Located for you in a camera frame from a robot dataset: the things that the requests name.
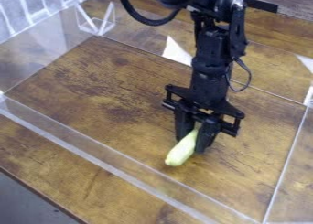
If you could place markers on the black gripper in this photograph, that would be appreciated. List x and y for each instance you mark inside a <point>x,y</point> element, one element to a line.
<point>201,103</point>

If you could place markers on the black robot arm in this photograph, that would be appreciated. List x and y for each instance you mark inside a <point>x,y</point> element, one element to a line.
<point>221,42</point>

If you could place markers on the black bar on table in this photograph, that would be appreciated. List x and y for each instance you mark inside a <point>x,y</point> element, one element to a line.
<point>269,7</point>

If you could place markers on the clear acrylic enclosure walls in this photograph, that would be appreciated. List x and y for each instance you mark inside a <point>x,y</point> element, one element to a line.
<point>86,132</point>

